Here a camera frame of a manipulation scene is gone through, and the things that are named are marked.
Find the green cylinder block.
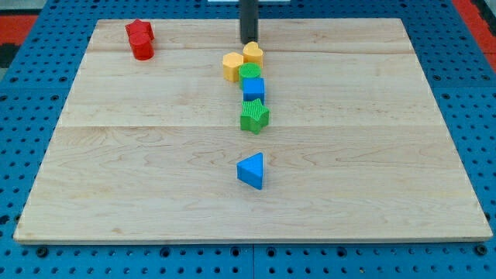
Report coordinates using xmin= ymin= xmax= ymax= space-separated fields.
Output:
xmin=238 ymin=62 xmax=262 ymax=89

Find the red cylinder block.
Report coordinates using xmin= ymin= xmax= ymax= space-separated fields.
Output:
xmin=129 ymin=33 xmax=154 ymax=60

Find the green star block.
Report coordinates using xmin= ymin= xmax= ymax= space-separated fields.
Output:
xmin=240 ymin=98 xmax=270 ymax=134

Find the blue cube block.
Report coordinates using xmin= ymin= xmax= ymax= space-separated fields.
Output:
xmin=243 ymin=77 xmax=265 ymax=103

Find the red star block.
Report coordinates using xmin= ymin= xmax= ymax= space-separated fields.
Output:
xmin=125 ymin=19 xmax=154 ymax=40

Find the yellow hexagon block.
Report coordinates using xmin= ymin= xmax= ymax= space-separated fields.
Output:
xmin=222 ymin=52 xmax=244 ymax=82

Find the blue triangle block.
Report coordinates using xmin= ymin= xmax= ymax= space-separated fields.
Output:
xmin=236 ymin=153 xmax=264 ymax=190

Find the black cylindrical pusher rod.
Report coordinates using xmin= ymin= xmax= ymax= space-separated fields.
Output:
xmin=239 ymin=0 xmax=259 ymax=44

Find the light wooden board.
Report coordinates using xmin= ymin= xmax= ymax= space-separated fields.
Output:
xmin=13 ymin=18 xmax=493 ymax=245

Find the yellow heart block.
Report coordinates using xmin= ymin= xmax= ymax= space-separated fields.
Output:
xmin=243 ymin=41 xmax=264 ymax=68

